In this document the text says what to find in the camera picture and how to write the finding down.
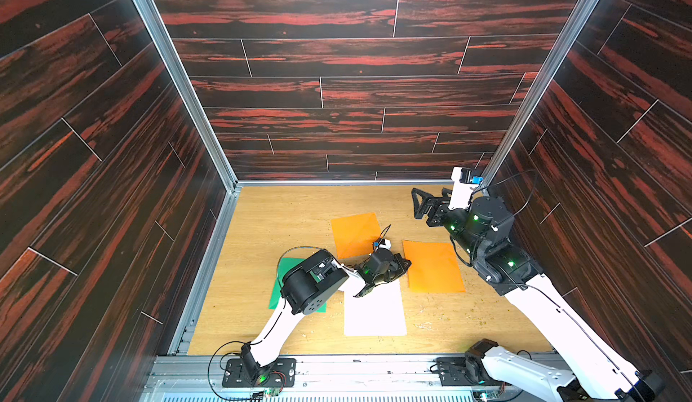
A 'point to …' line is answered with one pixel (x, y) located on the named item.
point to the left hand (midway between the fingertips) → (416, 264)
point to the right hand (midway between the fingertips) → (435, 189)
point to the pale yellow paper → (380, 312)
